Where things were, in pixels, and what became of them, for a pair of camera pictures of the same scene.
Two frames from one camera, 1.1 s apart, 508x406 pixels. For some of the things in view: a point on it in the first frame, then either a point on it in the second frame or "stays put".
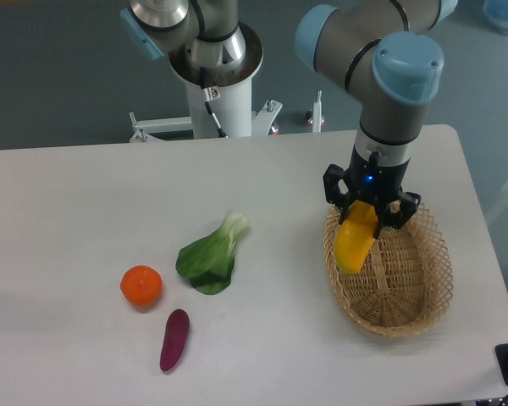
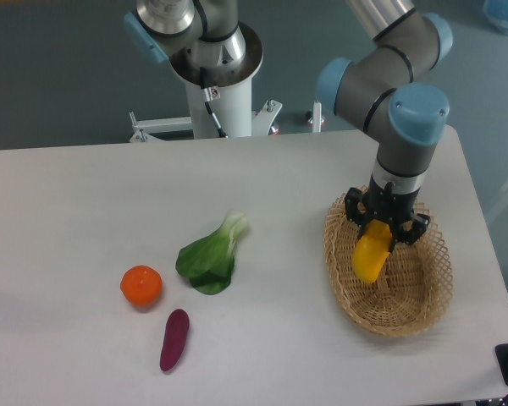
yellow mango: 354,235 to 372,249
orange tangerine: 141,284 stays put
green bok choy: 208,262 stays put
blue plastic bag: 506,16 stays put
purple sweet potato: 174,339 stays put
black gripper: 368,178 to 397,210
